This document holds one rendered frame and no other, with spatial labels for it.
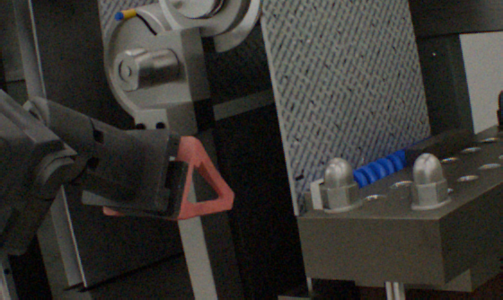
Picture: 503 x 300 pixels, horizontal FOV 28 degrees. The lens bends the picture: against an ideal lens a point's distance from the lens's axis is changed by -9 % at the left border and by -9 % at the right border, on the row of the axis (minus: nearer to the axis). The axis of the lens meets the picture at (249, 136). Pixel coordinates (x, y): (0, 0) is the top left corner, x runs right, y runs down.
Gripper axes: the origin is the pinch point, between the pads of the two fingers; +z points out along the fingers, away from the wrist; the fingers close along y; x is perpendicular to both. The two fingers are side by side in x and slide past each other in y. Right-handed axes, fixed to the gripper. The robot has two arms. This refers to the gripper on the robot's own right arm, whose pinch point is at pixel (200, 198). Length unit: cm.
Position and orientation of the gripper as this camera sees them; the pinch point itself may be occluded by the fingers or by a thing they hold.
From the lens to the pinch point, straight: 94.1
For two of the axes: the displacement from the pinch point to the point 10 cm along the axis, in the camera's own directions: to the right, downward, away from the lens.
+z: 6.8, 2.9, 6.7
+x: 1.9, -9.6, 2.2
